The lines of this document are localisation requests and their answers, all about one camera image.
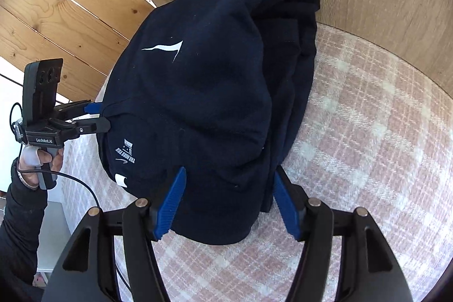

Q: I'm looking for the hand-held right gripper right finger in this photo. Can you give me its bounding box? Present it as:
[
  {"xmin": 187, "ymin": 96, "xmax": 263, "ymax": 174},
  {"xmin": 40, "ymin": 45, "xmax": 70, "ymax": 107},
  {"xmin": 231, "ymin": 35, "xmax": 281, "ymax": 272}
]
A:
[{"xmin": 274, "ymin": 167, "xmax": 414, "ymax": 302}]

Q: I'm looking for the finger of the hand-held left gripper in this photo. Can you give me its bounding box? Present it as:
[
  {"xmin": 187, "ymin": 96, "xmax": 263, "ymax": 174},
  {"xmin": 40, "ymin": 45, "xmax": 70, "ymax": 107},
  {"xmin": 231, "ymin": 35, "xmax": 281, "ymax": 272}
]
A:
[
  {"xmin": 53, "ymin": 99, "xmax": 103, "ymax": 119},
  {"xmin": 53, "ymin": 115, "xmax": 111, "ymax": 139}
]

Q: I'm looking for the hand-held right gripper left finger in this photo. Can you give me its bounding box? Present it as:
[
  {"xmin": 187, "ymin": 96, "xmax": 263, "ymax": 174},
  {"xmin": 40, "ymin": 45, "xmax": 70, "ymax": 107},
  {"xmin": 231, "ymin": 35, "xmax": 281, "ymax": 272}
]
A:
[{"xmin": 42, "ymin": 166, "xmax": 187, "ymax": 302}]

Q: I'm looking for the navy blue t-shirt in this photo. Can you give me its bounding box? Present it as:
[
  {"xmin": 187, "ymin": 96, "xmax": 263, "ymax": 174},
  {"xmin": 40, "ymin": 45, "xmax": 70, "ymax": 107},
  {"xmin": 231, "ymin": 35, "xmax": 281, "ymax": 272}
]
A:
[{"xmin": 96, "ymin": 0, "xmax": 322, "ymax": 246}]

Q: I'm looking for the person's left forearm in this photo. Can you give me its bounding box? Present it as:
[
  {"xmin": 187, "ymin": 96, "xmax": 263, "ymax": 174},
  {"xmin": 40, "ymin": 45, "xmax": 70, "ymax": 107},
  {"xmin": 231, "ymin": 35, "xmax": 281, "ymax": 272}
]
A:
[{"xmin": 0, "ymin": 160, "xmax": 48, "ymax": 302}]

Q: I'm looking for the person's left hand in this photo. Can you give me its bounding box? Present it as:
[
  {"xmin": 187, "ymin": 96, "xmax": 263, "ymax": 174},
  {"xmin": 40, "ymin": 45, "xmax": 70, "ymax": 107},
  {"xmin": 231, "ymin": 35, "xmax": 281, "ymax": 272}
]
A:
[{"xmin": 16, "ymin": 145, "xmax": 65, "ymax": 191}]

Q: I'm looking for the pine plank headboard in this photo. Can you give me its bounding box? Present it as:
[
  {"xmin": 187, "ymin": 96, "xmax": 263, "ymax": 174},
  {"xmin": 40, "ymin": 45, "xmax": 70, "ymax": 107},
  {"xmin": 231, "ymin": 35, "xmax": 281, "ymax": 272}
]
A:
[{"xmin": 0, "ymin": 0, "xmax": 158, "ymax": 101}]

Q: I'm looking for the pink white plaid blanket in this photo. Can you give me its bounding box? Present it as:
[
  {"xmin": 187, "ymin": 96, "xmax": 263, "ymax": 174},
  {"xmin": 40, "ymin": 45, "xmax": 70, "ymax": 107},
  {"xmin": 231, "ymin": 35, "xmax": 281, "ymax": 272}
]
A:
[{"xmin": 60, "ymin": 22, "xmax": 453, "ymax": 302}]

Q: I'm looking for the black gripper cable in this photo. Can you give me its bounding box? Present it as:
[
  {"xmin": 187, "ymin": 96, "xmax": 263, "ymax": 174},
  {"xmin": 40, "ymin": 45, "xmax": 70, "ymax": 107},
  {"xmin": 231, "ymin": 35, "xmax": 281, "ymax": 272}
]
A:
[{"xmin": 10, "ymin": 102, "xmax": 126, "ymax": 288}]

